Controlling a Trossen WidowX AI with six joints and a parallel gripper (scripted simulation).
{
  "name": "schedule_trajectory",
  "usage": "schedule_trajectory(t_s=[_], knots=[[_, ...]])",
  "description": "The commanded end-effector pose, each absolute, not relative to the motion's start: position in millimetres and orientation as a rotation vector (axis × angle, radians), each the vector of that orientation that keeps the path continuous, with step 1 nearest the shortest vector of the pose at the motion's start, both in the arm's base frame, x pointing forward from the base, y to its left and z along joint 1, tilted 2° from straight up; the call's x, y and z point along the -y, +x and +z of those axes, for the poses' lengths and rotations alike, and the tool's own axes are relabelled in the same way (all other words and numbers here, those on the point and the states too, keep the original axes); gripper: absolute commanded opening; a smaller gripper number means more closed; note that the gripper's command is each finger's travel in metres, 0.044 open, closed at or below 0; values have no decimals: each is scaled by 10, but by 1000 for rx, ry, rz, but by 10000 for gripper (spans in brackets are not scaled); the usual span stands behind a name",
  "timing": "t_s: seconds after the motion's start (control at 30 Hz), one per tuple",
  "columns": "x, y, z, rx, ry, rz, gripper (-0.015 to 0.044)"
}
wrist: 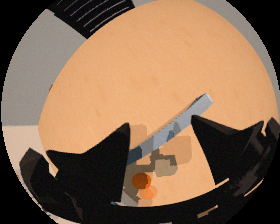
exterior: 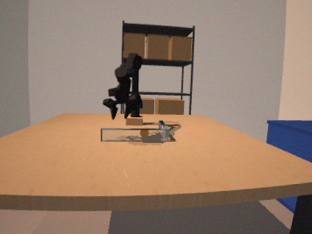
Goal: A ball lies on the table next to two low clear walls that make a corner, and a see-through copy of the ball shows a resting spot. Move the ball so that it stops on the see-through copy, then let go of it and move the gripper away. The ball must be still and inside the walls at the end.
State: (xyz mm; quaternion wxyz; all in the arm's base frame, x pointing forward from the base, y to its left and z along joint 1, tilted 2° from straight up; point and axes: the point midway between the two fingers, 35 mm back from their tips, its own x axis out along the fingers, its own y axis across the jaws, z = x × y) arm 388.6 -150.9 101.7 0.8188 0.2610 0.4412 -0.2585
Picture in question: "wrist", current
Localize see-through orange ball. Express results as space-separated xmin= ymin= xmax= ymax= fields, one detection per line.
xmin=139 ymin=184 xmax=157 ymax=199

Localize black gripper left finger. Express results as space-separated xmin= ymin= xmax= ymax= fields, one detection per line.
xmin=46 ymin=122 xmax=130 ymax=202

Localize brown ball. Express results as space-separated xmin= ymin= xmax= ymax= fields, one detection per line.
xmin=132 ymin=173 xmax=151 ymax=189

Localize low clear walls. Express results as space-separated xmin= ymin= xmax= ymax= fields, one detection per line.
xmin=116 ymin=94 xmax=204 ymax=207

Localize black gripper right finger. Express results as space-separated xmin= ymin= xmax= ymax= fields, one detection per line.
xmin=190 ymin=114 xmax=264 ymax=184

